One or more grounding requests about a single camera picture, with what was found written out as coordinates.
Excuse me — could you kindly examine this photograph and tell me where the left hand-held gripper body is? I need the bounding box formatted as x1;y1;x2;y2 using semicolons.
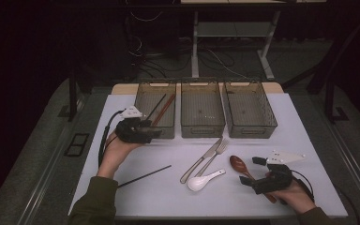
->
115;106;154;144

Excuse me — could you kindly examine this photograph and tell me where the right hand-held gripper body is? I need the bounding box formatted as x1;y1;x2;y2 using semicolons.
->
251;149;307;195

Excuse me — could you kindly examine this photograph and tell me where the brown wooden spoon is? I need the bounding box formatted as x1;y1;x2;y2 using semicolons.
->
229;155;278;204

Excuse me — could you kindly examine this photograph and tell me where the translucent grey plastic bin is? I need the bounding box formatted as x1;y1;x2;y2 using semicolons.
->
180;80;227;139
223;81;278;139
129;82;177;140

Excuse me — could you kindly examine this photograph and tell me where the brown wooden chopstick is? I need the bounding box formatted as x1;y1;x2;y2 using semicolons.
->
152;93;176;127

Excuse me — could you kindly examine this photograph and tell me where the steel fork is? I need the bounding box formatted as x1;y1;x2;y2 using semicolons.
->
194;139;230;178

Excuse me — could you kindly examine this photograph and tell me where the steel table knife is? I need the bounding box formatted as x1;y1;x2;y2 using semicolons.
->
179;137;223;185

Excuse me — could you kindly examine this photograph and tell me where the white ceramic spoon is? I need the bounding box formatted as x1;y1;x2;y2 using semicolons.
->
187;169;227;192

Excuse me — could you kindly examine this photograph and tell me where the person's left hand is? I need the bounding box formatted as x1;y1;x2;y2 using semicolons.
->
97;133;143;180

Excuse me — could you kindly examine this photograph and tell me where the person's right hand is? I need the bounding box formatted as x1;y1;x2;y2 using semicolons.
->
266;182;317;216

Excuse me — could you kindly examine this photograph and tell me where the black upright stand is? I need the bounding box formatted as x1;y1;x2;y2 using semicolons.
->
57;69;80;123
322;74;351;125

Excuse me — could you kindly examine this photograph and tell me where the black slanted stand bar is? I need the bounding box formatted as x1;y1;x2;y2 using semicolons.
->
280;15;360;95

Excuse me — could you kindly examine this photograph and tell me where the left hand-held gripper black cable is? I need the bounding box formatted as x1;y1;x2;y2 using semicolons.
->
97;110;126;168

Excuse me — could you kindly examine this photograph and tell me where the hand-held gripper black cable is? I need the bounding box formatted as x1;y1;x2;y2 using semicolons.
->
290;169;316;203
97;110;126;168

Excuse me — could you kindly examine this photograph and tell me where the right hand-held gripper black cable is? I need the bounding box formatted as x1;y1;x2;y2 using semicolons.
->
290;169;316;203

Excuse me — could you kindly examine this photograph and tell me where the black floor socket frame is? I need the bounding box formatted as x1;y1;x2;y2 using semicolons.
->
64;132;90;158

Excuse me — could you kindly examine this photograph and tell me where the tangle of black floor cables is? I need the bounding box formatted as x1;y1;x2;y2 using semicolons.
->
129;34;195;80

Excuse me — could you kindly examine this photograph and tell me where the metal floor rail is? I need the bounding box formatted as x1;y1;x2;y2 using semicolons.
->
324;121;360;219
17;125;76;225

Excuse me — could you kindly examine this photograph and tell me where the white desk with metal frame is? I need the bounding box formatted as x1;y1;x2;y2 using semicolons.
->
180;0;327;82

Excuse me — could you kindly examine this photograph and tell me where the white floor cable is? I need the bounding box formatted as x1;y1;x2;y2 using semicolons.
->
205;48;248;79

